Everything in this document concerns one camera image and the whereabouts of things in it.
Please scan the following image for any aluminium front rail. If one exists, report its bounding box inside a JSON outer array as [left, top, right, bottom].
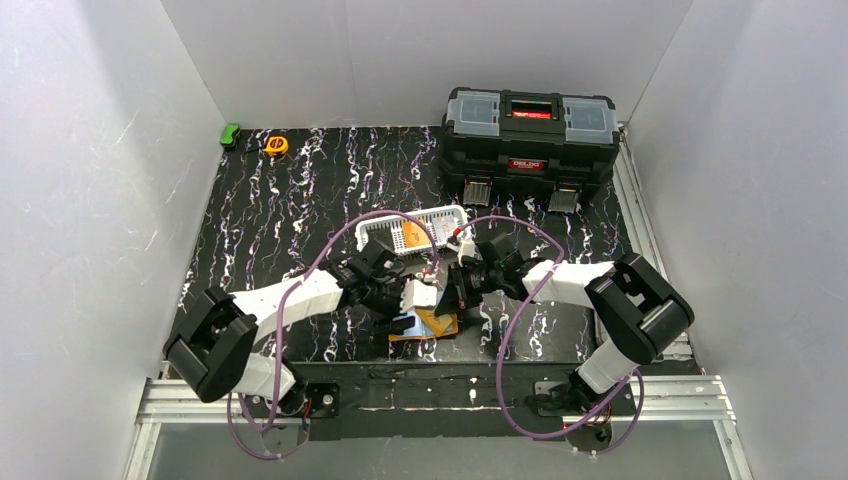
[[124, 375, 753, 479]]

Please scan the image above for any orange leather card holder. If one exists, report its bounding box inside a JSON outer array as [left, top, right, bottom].
[[388, 309, 460, 342]]

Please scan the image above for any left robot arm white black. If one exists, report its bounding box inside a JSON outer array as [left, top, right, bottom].
[[162, 241, 427, 403]]

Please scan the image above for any white patterned card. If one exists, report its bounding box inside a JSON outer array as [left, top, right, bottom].
[[432, 216, 459, 244]]

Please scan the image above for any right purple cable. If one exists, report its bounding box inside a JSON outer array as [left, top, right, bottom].
[[457, 215, 645, 458]]

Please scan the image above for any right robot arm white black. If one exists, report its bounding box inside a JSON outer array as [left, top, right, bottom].
[[435, 239, 695, 407]]

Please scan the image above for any green small object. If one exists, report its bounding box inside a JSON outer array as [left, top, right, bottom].
[[219, 124, 241, 150]]

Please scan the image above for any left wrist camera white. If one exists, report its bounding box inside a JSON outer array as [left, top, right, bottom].
[[400, 279, 439, 313]]

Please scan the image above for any aluminium right rail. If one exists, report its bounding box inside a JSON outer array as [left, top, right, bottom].
[[612, 122, 690, 342]]

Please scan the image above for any yellow tape measure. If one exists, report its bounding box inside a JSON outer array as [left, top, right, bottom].
[[264, 135, 289, 157]]

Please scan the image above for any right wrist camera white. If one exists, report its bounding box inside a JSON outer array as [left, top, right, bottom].
[[447, 228, 477, 266]]

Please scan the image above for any white plastic basket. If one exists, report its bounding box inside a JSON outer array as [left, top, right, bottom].
[[355, 205, 468, 256]]

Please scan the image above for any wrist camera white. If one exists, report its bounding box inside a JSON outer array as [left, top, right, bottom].
[[400, 279, 439, 313], [447, 228, 477, 266]]

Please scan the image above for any black red toolbox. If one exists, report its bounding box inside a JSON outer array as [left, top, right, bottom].
[[438, 87, 623, 214]]

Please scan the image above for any aluminium rail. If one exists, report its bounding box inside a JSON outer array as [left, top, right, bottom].
[[124, 375, 753, 479], [612, 122, 690, 342]]

